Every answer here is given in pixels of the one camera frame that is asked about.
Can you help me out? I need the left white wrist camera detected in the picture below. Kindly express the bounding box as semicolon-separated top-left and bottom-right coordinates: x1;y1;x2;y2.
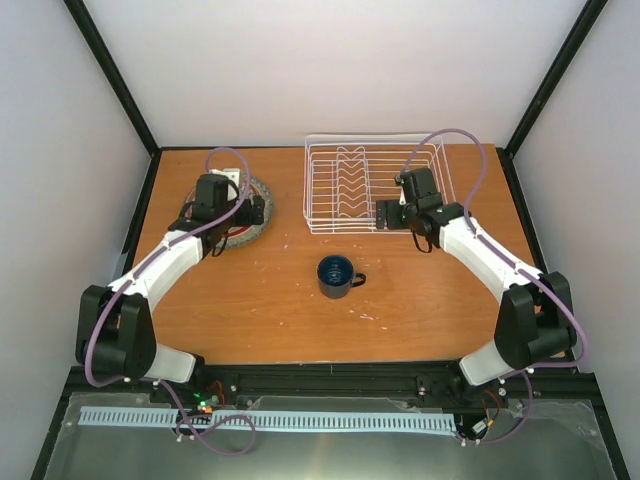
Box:
209;168;241;187

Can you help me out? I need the black frame post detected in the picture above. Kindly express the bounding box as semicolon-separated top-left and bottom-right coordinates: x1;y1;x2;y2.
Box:
504;0;608;159
63;0;160;157

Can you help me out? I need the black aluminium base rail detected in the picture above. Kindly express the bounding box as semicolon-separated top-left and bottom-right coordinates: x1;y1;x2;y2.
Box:
63;362;604;410

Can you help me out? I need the black right frame post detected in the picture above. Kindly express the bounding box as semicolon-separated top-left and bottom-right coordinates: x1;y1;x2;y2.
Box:
504;0;608;159

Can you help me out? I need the light blue cable duct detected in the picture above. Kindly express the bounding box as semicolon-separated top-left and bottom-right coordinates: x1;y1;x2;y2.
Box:
77;406;456;436

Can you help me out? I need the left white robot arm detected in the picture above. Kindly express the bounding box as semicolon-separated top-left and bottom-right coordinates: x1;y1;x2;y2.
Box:
75;168;274;403

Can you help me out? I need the white wire dish rack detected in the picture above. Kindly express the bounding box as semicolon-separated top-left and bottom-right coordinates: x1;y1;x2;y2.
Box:
303;133;426;235

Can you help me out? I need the black left frame post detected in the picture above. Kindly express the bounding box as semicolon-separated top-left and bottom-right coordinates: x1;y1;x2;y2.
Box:
63;0;160;157

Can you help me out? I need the dark blue mug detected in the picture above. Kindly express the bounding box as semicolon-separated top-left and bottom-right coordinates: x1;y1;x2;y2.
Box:
316;255;367;299

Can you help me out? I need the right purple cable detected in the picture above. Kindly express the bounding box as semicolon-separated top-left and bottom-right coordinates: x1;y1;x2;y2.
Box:
399;128;587;447

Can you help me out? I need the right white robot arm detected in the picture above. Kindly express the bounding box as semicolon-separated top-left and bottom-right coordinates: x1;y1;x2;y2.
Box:
376;167;579;386

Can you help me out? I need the large grey rimmed plate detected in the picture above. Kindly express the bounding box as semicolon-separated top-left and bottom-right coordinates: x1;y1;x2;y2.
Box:
169;172;274;257

